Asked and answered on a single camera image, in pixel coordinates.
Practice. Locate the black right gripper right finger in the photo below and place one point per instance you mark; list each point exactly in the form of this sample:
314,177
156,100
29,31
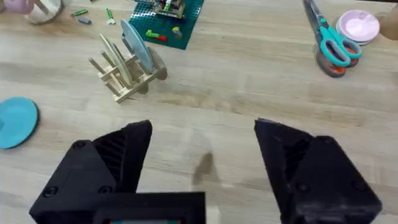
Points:
314,180

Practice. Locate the grey toy block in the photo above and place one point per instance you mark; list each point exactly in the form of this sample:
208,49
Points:
84,20

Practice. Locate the green board with toy blocks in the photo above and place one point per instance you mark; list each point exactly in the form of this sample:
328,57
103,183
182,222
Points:
166,21

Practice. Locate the cream plate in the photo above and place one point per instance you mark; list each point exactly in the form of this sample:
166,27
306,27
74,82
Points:
116,62

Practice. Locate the pale blue plate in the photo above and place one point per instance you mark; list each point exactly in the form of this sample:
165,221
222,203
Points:
136,45

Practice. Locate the green and white toy piece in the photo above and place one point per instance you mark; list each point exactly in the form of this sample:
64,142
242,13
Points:
109,16

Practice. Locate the green toy block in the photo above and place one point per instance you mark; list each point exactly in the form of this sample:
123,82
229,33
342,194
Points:
80,12

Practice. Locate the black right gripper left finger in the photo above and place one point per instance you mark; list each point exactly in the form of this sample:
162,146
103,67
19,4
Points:
102,168

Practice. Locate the pink plate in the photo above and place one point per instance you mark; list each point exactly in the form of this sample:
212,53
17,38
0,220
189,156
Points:
357,26

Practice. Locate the turquoise plate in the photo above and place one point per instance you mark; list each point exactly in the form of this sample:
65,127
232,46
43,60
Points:
17,122

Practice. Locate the pink cup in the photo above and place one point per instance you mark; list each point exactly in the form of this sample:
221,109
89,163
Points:
18,5

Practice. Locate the white tape roll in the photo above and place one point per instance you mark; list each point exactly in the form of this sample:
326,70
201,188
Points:
45,11

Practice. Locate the small wooden peg rack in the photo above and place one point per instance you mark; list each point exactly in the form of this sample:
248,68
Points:
127,76

